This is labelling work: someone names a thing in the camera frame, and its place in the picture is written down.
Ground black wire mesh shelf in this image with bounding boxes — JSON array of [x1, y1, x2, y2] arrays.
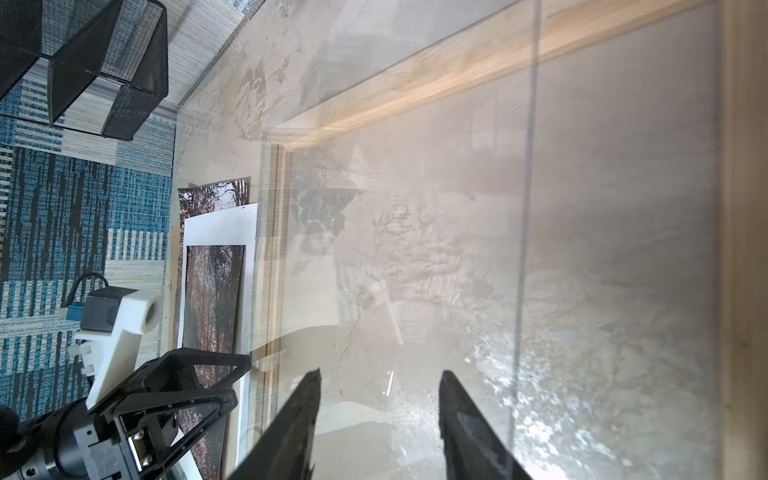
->
[[1, 1, 169, 141]]

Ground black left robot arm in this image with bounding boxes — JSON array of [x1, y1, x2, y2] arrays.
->
[[1, 348, 251, 479]]

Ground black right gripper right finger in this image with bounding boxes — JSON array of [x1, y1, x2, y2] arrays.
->
[[439, 370, 532, 480]]

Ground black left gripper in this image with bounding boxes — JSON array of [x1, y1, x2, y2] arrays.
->
[[73, 348, 251, 479]]

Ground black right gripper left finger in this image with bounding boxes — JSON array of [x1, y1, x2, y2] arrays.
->
[[229, 369, 322, 480]]

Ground white photo mat board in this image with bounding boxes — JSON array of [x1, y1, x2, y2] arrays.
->
[[181, 203, 259, 474]]

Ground clear acrylic frame pane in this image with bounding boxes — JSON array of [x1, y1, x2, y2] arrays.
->
[[260, 1, 720, 479]]

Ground light wooden picture frame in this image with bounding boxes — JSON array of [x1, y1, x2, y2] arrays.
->
[[266, 1, 767, 479]]

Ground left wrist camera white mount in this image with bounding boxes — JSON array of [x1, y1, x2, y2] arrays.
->
[[60, 272, 163, 410]]

